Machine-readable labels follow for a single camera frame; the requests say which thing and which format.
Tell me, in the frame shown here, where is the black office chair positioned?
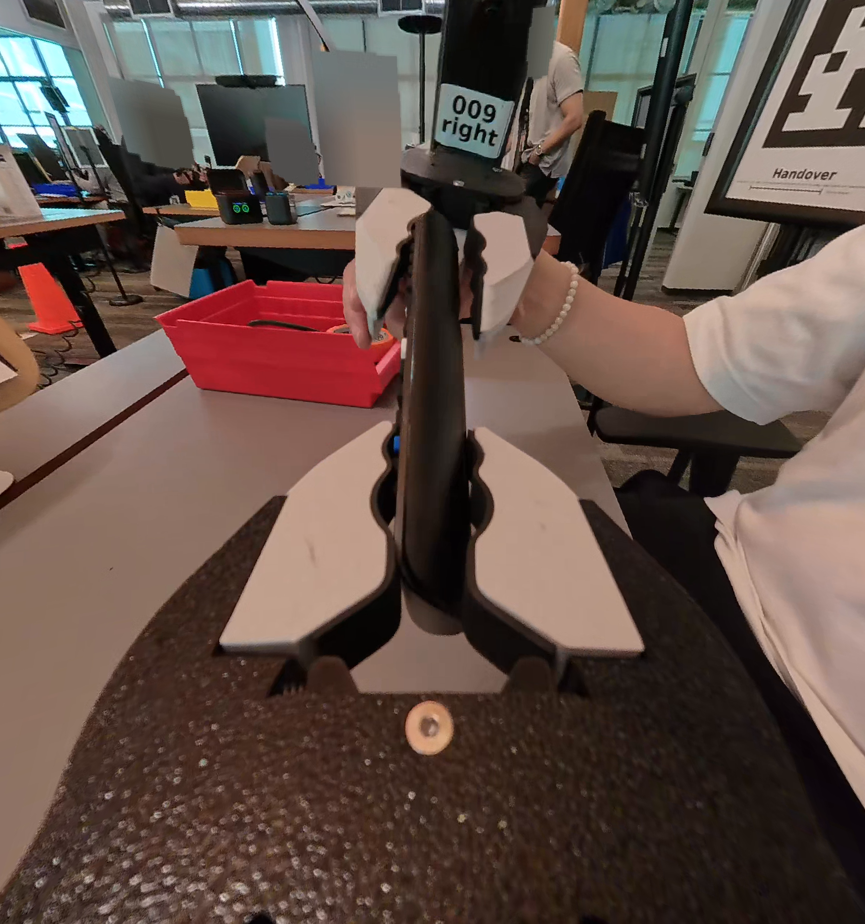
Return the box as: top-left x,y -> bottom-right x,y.
548,113 -> 650,290

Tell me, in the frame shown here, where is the small black display device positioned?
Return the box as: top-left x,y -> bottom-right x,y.
216,188 -> 263,225

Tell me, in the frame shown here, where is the black remote control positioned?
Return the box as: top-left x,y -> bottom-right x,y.
394,210 -> 472,619

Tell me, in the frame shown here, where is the white pearl bracelet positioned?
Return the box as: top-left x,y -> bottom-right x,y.
512,260 -> 582,347

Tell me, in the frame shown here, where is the person's white shirt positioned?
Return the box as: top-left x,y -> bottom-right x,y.
683,217 -> 865,853

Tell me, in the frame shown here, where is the orange tape roll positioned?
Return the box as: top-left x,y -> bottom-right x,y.
325,321 -> 397,347

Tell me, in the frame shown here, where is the person's right hand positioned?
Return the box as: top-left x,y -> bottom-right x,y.
342,257 -> 578,350

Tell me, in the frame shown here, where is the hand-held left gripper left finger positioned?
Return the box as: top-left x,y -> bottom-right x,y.
219,423 -> 405,677

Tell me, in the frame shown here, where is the orange traffic cone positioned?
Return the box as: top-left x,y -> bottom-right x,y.
17,260 -> 80,336

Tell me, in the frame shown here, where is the framed marker sign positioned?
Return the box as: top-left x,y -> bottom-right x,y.
704,0 -> 865,225

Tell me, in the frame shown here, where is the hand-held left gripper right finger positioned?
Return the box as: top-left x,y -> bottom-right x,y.
465,426 -> 647,680

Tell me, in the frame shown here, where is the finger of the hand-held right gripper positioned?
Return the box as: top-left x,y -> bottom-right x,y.
465,210 -> 537,345
354,185 -> 436,330

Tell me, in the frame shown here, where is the person's right forearm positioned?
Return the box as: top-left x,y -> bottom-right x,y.
541,268 -> 722,420

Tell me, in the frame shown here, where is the black metal stand leg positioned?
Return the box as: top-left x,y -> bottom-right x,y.
613,0 -> 693,301

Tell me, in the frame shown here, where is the red plastic bin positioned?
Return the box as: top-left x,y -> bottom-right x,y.
156,279 -> 405,410

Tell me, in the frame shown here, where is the black monitor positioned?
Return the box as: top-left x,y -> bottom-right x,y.
195,83 -> 311,167

